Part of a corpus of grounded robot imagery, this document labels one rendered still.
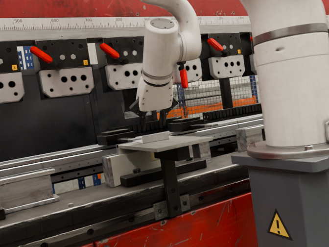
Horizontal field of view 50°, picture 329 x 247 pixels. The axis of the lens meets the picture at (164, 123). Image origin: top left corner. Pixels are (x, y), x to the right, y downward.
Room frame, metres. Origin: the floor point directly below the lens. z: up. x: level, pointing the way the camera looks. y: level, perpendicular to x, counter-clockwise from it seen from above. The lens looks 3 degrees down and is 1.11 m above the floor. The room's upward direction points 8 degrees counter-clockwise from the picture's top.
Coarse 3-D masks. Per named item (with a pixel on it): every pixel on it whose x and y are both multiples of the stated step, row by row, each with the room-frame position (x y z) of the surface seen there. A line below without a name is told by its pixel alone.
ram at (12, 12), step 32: (0, 0) 0.98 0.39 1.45; (32, 0) 1.02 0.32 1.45; (64, 0) 1.06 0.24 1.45; (96, 0) 1.11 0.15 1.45; (128, 0) 1.16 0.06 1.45; (192, 0) 1.28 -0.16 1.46; (224, 0) 1.34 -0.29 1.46; (0, 32) 0.97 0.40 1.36; (32, 32) 1.01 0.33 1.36; (64, 32) 1.05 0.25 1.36; (96, 32) 1.10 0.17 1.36; (128, 32) 1.15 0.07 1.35; (224, 32) 1.34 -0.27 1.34
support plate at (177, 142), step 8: (176, 136) 1.15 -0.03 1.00; (184, 136) 1.11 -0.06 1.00; (192, 136) 1.08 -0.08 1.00; (128, 144) 1.12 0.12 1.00; (136, 144) 1.09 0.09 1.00; (144, 144) 1.05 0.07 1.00; (152, 144) 1.02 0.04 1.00; (160, 144) 0.99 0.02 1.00; (168, 144) 0.96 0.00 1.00; (176, 144) 0.93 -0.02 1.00; (184, 144) 0.94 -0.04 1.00; (192, 144) 0.95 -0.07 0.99
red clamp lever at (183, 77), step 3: (177, 63) 1.22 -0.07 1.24; (180, 63) 1.20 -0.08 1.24; (183, 63) 1.19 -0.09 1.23; (180, 66) 1.21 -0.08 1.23; (183, 66) 1.20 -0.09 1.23; (183, 69) 1.19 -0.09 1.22; (180, 72) 1.20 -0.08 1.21; (183, 72) 1.19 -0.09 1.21; (186, 72) 1.20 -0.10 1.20; (180, 75) 1.20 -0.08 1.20; (183, 75) 1.19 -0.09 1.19; (186, 75) 1.20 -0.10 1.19; (183, 78) 1.19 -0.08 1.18; (186, 78) 1.19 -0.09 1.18; (183, 81) 1.19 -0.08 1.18; (186, 81) 1.19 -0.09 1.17; (183, 84) 1.20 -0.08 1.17; (186, 84) 1.19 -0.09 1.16; (183, 87) 1.20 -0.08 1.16; (186, 87) 1.20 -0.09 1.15
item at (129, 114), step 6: (120, 90) 1.17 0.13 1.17; (126, 90) 1.17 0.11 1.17; (132, 90) 1.18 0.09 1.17; (120, 96) 1.17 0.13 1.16; (126, 96) 1.17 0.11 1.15; (132, 96) 1.18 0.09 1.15; (126, 102) 1.16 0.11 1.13; (132, 102) 1.17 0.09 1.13; (126, 108) 1.16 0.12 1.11; (138, 108) 1.18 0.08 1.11; (126, 114) 1.17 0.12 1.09; (132, 114) 1.18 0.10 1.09; (150, 114) 1.21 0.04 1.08
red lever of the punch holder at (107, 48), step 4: (104, 44) 1.07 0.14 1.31; (100, 48) 1.08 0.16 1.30; (104, 48) 1.07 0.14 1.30; (108, 48) 1.07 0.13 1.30; (108, 52) 1.08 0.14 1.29; (112, 52) 1.08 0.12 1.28; (116, 52) 1.08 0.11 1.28; (112, 56) 1.09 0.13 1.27; (116, 56) 1.08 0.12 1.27; (120, 60) 1.10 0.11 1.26; (124, 60) 1.09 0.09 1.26; (128, 60) 1.10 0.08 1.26; (120, 64) 1.12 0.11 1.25; (124, 64) 1.10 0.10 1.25
